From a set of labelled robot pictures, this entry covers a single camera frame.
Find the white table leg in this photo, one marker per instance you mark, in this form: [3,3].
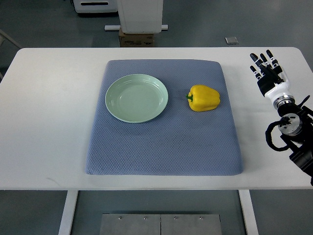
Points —
[248,212]
[68,212]

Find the white chair part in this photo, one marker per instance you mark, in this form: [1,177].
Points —
[5,37]

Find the brown cardboard box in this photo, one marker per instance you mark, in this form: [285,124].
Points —
[136,40]

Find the white machine on stand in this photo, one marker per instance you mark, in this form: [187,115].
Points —
[139,17]

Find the blue quilted mat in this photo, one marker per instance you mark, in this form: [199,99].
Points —
[179,142]

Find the small grey floor tile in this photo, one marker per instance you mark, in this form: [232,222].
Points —
[231,40]

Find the white table leg left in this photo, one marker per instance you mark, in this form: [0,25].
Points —
[68,212]

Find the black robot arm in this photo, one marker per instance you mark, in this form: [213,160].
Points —
[296,127]

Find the yellow bell pepper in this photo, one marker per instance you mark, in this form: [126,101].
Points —
[203,98]

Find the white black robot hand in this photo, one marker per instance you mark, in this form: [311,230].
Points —
[272,81]

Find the white cabinet with slot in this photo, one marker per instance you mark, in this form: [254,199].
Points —
[95,6]

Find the light green plate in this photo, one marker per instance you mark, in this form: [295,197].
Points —
[136,98]

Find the grey metal floor plate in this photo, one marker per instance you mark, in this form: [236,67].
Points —
[160,224]

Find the white table leg right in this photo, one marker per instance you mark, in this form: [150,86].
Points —
[248,212]

